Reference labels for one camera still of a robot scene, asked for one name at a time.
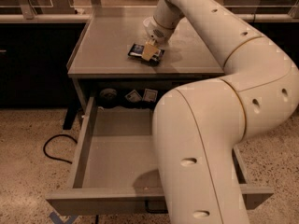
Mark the black metal drawer handle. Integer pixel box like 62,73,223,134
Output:
145,201,168,214

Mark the black cabinet leg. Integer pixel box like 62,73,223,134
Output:
63,101,79,130

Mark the white tag card left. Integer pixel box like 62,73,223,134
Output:
125,90,142,103

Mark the grey counter cabinet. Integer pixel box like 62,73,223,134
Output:
66,6,243,114

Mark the blue rxbar blueberry wrapper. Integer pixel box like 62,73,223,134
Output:
128,44,164,66

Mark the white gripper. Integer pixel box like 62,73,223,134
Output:
142,16,175,61

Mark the grey open top drawer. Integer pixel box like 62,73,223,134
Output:
46,99,274,224

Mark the white tag card right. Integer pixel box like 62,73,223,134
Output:
143,89,158,103

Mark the black floor cable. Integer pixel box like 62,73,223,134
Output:
42,133,78,165

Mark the blue tape floor marker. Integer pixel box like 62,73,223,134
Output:
49,212,78,224

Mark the round dark device with label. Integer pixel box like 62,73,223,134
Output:
99,88,118,107

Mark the long white shelf rail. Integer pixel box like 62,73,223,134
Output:
0,14,299,23

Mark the white tag card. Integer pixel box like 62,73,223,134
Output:
125,90,142,103
143,89,158,103

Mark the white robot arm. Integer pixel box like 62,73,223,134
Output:
144,0,299,224

